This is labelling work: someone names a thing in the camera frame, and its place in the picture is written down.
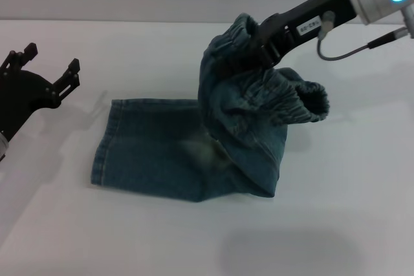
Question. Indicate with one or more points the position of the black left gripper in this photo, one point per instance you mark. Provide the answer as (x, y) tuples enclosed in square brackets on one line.
[(22, 95)]

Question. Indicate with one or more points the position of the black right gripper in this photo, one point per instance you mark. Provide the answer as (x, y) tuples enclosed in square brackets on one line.
[(310, 14)]

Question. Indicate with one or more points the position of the blue denim shorts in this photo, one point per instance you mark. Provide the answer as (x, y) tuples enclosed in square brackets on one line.
[(155, 146)]

